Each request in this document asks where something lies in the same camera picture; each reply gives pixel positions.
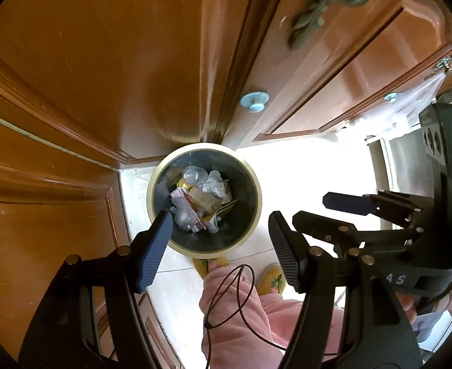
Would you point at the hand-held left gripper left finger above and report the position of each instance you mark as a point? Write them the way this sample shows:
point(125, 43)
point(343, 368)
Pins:
point(154, 246)

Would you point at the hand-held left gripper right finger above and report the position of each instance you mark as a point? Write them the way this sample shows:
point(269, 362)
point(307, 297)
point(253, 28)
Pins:
point(287, 253)

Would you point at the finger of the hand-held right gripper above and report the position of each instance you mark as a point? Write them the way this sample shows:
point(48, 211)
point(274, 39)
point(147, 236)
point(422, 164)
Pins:
point(345, 201)
point(318, 223)

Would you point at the pink carton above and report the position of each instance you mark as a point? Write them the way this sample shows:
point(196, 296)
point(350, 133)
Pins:
point(185, 200)

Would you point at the round trash bin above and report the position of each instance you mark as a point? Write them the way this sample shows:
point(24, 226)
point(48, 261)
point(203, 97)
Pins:
point(245, 184)

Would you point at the clear plastic cup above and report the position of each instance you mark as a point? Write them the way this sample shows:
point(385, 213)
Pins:
point(195, 175)

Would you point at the white tissue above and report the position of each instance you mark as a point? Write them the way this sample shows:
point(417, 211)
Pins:
point(214, 184)

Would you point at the person's right hand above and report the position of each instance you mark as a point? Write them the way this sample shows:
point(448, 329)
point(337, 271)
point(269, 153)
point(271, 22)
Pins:
point(407, 307)

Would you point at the yellow slipper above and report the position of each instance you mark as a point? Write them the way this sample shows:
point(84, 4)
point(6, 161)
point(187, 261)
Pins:
point(270, 280)
point(210, 267)

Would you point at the stainless appliance front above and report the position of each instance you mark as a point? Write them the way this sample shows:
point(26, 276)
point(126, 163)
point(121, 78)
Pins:
point(406, 161)

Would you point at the person's pink trousers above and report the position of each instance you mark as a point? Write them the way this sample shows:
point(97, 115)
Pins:
point(241, 315)

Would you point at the clear hanging plastic bag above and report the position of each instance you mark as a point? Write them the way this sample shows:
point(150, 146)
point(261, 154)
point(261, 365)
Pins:
point(414, 100)

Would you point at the round metal cabinet knob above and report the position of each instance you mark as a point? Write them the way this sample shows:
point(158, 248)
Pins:
point(254, 100)
point(391, 97)

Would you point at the metal cabinet hook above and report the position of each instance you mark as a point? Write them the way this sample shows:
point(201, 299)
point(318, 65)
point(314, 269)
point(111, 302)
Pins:
point(446, 63)

